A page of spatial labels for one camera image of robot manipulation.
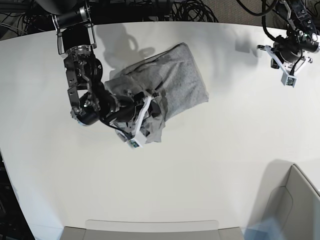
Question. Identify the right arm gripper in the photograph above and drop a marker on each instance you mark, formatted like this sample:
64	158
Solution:
128	108

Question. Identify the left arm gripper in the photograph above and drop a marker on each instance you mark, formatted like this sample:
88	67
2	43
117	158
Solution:
291	62

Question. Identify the grey T-shirt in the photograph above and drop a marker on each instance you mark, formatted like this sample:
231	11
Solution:
174	75

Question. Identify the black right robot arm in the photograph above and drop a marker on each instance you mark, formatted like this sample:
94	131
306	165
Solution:
90	101

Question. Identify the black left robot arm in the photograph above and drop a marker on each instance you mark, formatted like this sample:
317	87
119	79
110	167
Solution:
301	32

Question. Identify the beige storage bin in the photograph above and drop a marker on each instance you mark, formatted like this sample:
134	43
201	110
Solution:
296	205

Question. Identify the blue translucent object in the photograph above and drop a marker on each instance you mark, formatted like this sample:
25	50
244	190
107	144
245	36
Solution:
268	229

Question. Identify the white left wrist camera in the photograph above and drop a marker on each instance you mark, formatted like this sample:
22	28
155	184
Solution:
288	80

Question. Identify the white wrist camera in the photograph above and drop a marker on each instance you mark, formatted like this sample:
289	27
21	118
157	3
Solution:
288	80
137	141

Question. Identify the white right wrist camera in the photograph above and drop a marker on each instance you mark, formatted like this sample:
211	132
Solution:
137	141

